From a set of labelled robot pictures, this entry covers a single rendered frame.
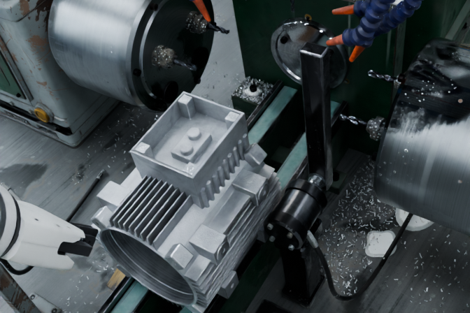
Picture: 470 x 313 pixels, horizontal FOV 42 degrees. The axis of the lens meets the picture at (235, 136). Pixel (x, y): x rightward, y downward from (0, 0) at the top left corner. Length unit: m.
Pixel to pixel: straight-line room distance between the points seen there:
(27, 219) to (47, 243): 0.04
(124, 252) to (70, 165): 0.43
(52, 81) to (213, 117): 0.45
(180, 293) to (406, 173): 0.35
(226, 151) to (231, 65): 0.63
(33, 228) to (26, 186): 0.64
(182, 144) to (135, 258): 0.21
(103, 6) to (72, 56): 0.11
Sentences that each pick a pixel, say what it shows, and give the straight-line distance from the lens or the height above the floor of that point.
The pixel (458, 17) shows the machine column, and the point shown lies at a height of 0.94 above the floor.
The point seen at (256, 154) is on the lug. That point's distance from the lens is 0.82.
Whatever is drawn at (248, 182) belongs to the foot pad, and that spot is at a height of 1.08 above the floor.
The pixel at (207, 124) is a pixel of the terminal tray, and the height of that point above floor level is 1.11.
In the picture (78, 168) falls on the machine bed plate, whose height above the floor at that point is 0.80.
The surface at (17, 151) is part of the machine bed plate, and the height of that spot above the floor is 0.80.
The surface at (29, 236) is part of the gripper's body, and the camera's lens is 0.66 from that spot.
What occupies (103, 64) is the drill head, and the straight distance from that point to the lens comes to 1.04.
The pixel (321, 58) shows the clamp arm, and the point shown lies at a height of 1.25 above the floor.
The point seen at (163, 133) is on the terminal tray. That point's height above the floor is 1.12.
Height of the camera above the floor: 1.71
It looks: 47 degrees down
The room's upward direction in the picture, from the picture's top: 12 degrees counter-clockwise
